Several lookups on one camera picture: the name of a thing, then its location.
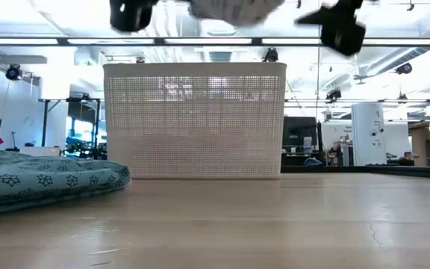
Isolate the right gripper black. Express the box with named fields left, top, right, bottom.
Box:
left=295, top=0, right=367, bottom=57

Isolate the grey cross-printed fabric packet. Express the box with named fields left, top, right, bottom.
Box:
left=187, top=0, right=287, bottom=28

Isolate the white perforated plastic basket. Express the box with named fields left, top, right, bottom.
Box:
left=102, top=62, right=287, bottom=179

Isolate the white round pillar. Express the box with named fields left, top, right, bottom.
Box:
left=351, top=102, right=387, bottom=167

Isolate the white flat box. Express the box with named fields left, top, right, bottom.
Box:
left=19, top=146, right=61, bottom=157

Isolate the person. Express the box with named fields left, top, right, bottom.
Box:
left=397, top=151, right=420, bottom=167

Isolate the teal star-patterned folded gown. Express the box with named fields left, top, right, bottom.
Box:
left=0, top=149, right=132, bottom=219

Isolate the black round ceiling camera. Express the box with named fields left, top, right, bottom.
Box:
left=394, top=61, right=414, bottom=75
left=262, top=47, right=279, bottom=64
left=4, top=64, right=24, bottom=82

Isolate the black metal rack frame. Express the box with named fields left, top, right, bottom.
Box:
left=37, top=97, right=102, bottom=150

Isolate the black metal table frame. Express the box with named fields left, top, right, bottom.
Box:
left=281, top=165, right=430, bottom=179

